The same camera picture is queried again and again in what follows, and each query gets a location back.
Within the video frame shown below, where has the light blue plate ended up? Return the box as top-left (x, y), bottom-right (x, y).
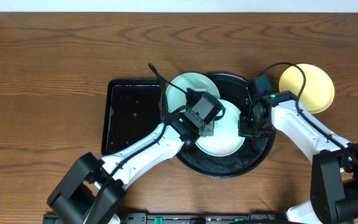
top-left (165, 72), bottom-right (221, 113)
top-left (196, 99), bottom-right (245, 157)

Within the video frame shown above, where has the yellow plate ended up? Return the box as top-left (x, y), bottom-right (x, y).
top-left (278, 63), bottom-right (335, 114)

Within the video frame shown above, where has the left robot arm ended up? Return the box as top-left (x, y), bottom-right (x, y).
top-left (47, 108), bottom-right (220, 223)

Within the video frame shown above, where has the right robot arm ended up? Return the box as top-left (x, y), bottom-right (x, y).
top-left (239, 91), bottom-right (358, 223)

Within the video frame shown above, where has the black round tray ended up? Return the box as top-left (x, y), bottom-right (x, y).
top-left (177, 72), bottom-right (275, 178)

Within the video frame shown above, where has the black rectangular water tray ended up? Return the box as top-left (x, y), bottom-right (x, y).
top-left (101, 79), bottom-right (164, 156)

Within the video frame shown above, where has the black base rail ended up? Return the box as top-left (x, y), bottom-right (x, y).
top-left (42, 212), bottom-right (288, 224)

